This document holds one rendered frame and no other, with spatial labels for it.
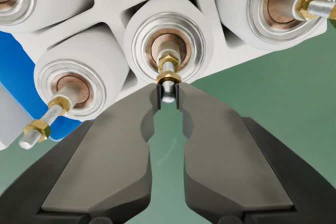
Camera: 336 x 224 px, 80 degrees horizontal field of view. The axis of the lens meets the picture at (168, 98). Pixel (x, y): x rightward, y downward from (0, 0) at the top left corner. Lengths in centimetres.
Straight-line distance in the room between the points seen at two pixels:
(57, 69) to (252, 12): 20
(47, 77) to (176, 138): 43
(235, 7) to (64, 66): 18
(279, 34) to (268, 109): 39
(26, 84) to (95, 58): 30
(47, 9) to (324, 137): 72
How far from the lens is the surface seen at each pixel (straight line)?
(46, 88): 27
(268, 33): 23
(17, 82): 50
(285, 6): 21
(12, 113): 51
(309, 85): 62
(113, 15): 29
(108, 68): 24
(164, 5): 21
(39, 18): 24
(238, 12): 22
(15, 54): 53
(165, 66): 16
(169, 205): 86
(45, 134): 20
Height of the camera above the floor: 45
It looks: 60 degrees down
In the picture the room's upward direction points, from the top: 179 degrees counter-clockwise
